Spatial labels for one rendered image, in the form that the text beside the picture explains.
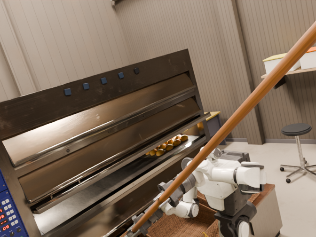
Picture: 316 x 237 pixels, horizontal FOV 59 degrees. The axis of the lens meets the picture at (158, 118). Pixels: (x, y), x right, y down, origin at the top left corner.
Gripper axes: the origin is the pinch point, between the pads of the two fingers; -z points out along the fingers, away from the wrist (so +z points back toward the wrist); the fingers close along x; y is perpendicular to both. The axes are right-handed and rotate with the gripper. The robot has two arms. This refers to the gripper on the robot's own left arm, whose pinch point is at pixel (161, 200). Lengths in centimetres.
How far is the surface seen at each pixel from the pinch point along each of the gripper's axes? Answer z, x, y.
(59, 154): -12, -72, 65
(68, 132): 1, -81, 59
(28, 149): -27, -80, 54
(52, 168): -19, -67, 69
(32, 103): -12, -102, 41
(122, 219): 10, -16, 110
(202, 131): 133, -40, 115
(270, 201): 139, 55, 117
